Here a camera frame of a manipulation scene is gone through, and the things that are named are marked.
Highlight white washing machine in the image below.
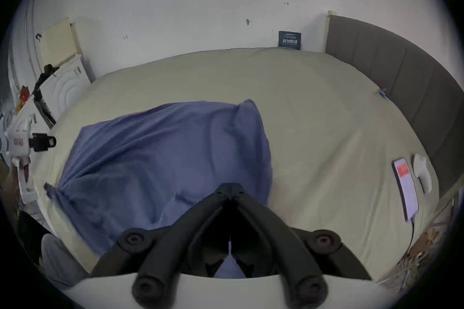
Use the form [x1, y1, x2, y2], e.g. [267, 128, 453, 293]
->
[33, 53, 92, 129]

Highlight dark blue card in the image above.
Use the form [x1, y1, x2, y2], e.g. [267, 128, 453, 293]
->
[278, 31, 302, 50]

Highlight pale yellow board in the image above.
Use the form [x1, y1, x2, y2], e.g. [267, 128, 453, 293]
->
[38, 18, 81, 66]

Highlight grey padded headboard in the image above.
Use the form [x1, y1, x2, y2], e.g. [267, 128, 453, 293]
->
[324, 14, 464, 198]

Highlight phone with pink label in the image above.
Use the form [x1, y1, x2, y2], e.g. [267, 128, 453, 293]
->
[391, 157, 420, 222]

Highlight bed with beige sheet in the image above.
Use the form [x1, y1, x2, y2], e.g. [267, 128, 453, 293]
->
[31, 47, 454, 287]

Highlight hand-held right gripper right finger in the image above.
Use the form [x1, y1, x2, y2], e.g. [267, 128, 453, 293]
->
[229, 184, 373, 306]

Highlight blue shirt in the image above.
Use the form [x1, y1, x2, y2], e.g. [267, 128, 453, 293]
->
[43, 99, 273, 279]

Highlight white hand controller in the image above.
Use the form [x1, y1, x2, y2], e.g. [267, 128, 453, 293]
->
[413, 154, 434, 194]

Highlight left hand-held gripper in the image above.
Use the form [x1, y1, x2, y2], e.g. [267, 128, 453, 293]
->
[4, 119, 57, 204]

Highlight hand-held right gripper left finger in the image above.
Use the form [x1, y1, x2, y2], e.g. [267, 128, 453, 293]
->
[91, 184, 232, 305]

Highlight thin dark cable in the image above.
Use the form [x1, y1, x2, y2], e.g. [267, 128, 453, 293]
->
[377, 218, 416, 283]

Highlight person's legs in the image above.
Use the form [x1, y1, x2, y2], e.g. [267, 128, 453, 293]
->
[41, 233, 90, 288]

